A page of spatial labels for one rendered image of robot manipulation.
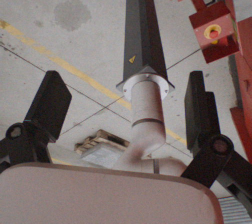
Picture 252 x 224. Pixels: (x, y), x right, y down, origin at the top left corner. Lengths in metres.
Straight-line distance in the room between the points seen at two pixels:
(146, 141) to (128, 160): 0.08
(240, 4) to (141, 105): 0.42
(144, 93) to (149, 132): 0.16
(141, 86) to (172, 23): 1.14
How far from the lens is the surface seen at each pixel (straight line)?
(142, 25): 1.00
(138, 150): 0.61
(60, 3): 1.77
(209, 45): 1.10
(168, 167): 0.57
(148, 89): 0.72
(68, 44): 1.96
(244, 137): 2.71
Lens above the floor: 1.54
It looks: 40 degrees down
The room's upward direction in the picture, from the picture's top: 179 degrees counter-clockwise
